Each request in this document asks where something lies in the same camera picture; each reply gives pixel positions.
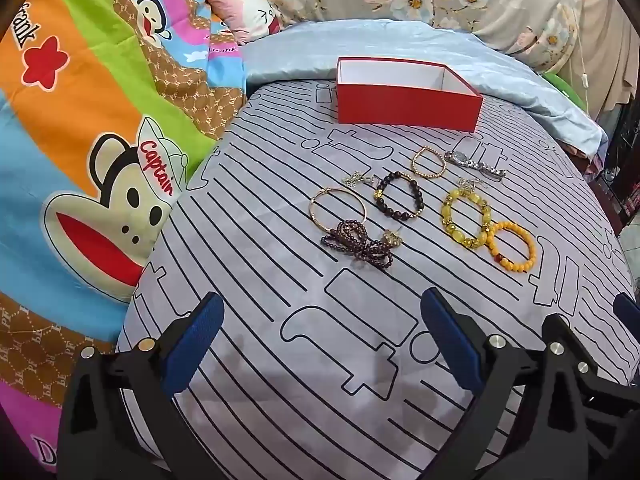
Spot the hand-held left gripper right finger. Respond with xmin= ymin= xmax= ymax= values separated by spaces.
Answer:
xmin=420 ymin=287 xmax=576 ymax=480

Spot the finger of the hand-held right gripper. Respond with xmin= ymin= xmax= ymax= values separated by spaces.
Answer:
xmin=542 ymin=312 xmax=616 ymax=480
xmin=612 ymin=292 xmax=640 ymax=331

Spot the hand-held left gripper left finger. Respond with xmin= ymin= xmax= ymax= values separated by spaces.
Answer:
xmin=57 ymin=291 xmax=226 ymax=480

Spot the orange yellow bead bracelet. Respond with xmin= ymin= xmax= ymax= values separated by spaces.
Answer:
xmin=485 ymin=220 xmax=538 ymax=274

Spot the garnet red bead bracelet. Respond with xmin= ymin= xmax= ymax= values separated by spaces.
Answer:
xmin=320 ymin=219 xmax=396 ymax=268

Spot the yellow crystal bead bracelet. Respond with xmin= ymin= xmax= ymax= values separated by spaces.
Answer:
xmin=440 ymin=187 xmax=493 ymax=250

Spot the dark brown bead bracelet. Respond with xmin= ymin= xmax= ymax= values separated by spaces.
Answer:
xmin=373 ymin=171 xmax=426 ymax=220

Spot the thin gold bangle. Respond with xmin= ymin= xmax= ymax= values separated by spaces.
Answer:
xmin=309 ymin=187 xmax=368 ymax=233

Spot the gold bead bracelet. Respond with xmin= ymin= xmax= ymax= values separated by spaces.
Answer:
xmin=411 ymin=146 xmax=447 ymax=179

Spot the red cardboard box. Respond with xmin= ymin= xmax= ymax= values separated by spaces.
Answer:
xmin=335 ymin=56 xmax=485 ymax=133

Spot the silver butterfly earring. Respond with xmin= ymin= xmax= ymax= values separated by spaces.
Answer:
xmin=456 ymin=176 xmax=488 ymax=196
xmin=341 ymin=171 xmax=381 ymax=188

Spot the silver wristwatch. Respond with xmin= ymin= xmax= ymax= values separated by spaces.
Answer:
xmin=444 ymin=150 xmax=507 ymax=182

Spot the green plastic object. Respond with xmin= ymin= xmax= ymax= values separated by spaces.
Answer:
xmin=542 ymin=72 xmax=588 ymax=111

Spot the colourful cartoon monkey blanket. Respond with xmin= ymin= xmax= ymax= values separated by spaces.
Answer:
xmin=0 ymin=0 xmax=251 ymax=461

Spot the beige curtain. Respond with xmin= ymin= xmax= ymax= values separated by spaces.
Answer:
xmin=565 ymin=0 xmax=640 ymax=111

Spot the light blue pillow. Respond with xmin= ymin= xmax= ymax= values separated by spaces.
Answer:
xmin=242 ymin=19 xmax=608 ymax=156

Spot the pink cartoon rabbit pillow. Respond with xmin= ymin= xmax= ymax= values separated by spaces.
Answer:
xmin=204 ymin=0 xmax=283 ymax=46

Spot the white cord switch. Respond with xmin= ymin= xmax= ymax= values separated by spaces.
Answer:
xmin=570 ymin=0 xmax=593 ymax=88

